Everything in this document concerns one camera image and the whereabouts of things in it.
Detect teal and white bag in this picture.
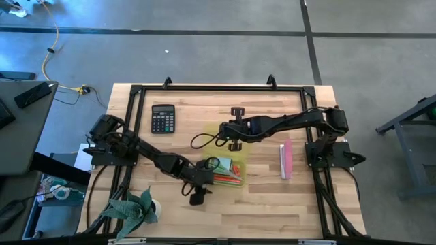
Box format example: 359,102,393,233
36,175,86,208

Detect pink and white flat pack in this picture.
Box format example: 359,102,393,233
279,138,294,180

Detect black left wrist camera cable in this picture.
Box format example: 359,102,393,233
181,182,197,197

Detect yellow-green translucent pencil case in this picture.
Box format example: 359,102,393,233
200,122,253,189

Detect black smartphone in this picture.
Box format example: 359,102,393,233
13,81,52,109

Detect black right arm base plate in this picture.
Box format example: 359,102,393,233
305,141,367,169

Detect yellow floor cable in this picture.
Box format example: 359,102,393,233
40,1,86,95

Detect white plant pot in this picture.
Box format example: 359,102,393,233
149,199,163,218

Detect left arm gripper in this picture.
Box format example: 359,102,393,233
185,156,222,206

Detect grey desk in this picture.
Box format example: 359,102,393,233
0,80,59,176

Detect grey metal cart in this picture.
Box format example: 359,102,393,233
375,93,436,200

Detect black aluminium table frame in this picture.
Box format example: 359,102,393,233
78,73,368,239

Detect green-handled scissors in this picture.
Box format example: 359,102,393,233
213,157,245,180

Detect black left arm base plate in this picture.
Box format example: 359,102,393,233
83,141,141,167

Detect black desk calculator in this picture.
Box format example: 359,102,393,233
151,103,176,135

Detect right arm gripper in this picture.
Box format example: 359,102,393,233
228,107,255,152

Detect black flat bar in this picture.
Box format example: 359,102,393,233
0,70,37,82

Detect silver aluminium bracket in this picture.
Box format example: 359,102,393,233
108,238,147,245
298,239,337,245

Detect black flat device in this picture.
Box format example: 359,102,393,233
0,98,16,129

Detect black desk beam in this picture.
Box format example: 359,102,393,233
29,151,91,186

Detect small white crumpled object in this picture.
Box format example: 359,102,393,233
8,3,28,18

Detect artificial green plant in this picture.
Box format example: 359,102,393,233
101,186,159,242

